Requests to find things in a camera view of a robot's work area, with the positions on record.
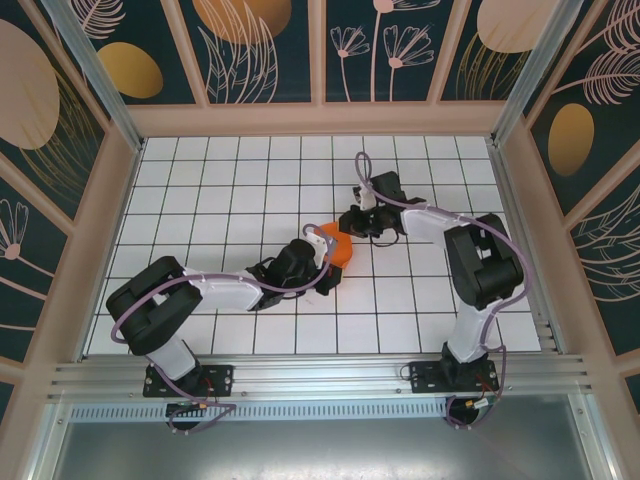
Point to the orange paper sheet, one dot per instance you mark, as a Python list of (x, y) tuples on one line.
[(342, 247)]

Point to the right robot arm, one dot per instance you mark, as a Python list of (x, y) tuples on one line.
[(485, 265)]

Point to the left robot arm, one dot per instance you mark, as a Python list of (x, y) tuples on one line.
[(150, 310)]

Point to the grey metal sheet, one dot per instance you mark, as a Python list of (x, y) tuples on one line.
[(320, 450)]

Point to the yellow power connector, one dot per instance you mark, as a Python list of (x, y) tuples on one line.
[(202, 404), (471, 403)]

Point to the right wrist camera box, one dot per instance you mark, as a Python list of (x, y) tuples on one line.
[(366, 197)]

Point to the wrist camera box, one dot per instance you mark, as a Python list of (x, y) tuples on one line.
[(366, 197), (320, 242)]

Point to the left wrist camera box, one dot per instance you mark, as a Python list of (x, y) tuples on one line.
[(320, 242)]

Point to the aluminium mounting rail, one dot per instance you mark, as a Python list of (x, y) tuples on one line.
[(320, 372)]

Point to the aluminium side rail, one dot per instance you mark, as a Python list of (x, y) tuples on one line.
[(501, 175)]

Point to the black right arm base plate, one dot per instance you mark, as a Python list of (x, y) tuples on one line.
[(425, 375)]

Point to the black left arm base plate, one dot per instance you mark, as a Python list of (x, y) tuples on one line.
[(220, 377)]

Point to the aluminium corner post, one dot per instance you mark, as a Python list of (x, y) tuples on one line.
[(91, 65), (538, 65)]

